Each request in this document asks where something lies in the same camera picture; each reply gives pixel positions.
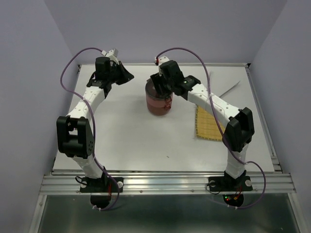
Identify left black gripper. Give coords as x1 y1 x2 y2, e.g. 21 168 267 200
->
107 61 134 85

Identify grey lid with red clips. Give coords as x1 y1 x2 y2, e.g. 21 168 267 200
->
145 79 173 100

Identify red steel lunch bowl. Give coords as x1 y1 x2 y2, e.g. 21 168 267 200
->
148 106 170 116

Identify metal tongs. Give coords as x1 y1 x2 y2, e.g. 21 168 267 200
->
209 71 241 97

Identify yellow bamboo mat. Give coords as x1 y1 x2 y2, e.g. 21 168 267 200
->
195 106 222 141

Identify red steel bowl with clips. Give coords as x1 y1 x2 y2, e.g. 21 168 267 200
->
146 96 173 111

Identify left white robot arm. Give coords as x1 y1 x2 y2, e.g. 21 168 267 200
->
56 54 134 191

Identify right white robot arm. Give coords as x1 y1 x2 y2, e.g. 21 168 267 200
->
150 57 255 189

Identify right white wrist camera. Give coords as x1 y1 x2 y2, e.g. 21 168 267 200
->
155 56 170 66

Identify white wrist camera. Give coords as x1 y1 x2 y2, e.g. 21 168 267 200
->
155 56 170 66
101 48 119 65

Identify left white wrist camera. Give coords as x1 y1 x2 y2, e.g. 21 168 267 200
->
101 48 119 65

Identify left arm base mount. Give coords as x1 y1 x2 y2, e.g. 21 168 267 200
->
75 176 124 211

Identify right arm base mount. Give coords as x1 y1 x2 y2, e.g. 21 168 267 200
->
205 176 253 207

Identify aluminium front rail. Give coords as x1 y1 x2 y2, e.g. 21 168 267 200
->
39 172 296 195

